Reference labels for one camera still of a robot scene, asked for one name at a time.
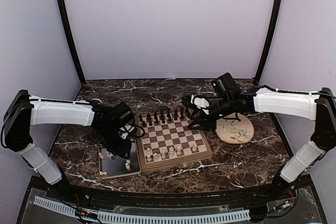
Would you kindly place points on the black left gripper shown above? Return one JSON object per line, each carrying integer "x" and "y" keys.
{"x": 121, "y": 150}

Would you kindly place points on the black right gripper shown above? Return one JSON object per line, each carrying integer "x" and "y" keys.
{"x": 204, "y": 120}

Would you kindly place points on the white chess king piece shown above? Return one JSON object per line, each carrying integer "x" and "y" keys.
{"x": 178, "y": 150}

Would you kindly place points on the white chess queen piece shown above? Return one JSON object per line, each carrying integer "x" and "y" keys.
{"x": 171, "y": 152}

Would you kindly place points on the white chess knight piece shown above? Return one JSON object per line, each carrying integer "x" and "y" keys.
{"x": 156, "y": 157}

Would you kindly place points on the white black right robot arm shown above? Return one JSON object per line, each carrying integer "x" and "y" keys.
{"x": 231, "y": 99}

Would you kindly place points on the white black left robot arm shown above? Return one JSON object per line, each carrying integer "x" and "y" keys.
{"x": 27, "y": 113}

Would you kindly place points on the white chess pieces in tray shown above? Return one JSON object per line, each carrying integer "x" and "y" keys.
{"x": 111, "y": 167}

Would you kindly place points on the wooden chess board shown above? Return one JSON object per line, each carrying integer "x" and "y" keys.
{"x": 161, "y": 138}

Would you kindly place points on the dark chess pieces row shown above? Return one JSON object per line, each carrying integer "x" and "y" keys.
{"x": 172, "y": 117}

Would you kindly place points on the metal tray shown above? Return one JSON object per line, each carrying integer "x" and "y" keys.
{"x": 132, "y": 163}

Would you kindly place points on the round bird pattern plate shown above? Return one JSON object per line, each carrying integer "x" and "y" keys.
{"x": 234, "y": 131}

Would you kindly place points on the white perforated cable duct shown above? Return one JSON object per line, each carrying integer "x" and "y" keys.
{"x": 145, "y": 215}

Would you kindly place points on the black front rail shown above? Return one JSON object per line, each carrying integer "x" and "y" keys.
{"x": 149, "y": 192}

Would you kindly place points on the black right frame post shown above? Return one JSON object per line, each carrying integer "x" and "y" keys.
{"x": 268, "y": 41}

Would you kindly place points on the black frame post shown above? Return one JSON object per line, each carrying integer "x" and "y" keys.
{"x": 268, "y": 41}
{"x": 70, "y": 40}

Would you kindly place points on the black left frame post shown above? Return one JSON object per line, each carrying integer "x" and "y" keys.
{"x": 70, "y": 40}

